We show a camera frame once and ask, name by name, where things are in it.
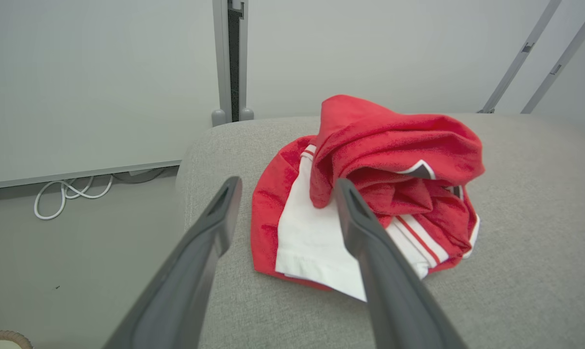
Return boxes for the grey diagonal brace bar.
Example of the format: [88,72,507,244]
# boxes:
[520,0,585,115]
[478,0,563,114]

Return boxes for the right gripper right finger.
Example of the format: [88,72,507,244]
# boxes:
[333,178,468,349]

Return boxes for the grey fabric sofa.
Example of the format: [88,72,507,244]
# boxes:
[175,112,585,349]

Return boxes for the white coiled floor cable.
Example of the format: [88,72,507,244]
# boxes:
[34,174,114,221]

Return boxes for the red and white garment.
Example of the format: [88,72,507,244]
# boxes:
[250,95,486,302]

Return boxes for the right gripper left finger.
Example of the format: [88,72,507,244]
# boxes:
[102,176,244,349]

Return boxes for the large white partition panel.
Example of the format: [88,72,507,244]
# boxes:
[0,0,223,190]

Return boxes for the grey partition leg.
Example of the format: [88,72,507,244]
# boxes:
[238,0,255,122]
[211,0,232,127]

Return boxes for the dark floor cable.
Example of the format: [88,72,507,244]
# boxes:
[112,167,169,184]

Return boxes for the white partition panel behind sofa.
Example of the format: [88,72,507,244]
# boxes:
[246,0,585,120]

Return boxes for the beige plastic laundry basket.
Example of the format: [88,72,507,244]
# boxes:
[0,331,33,349]

